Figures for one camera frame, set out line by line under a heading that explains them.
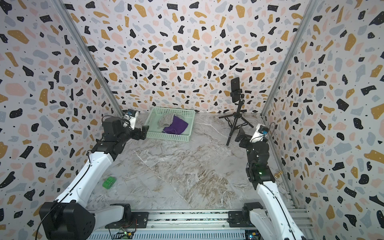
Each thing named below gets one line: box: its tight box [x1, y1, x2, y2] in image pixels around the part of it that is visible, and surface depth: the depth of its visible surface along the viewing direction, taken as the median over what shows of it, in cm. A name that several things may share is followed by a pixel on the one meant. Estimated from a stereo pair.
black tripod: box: [218, 94, 254, 146], surface depth 102 cm
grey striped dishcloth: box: [157, 113, 181, 129], surface depth 116 cm
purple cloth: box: [162, 115, 189, 135], surface depth 115 cm
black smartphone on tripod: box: [230, 77, 243, 103], surface depth 91 cm
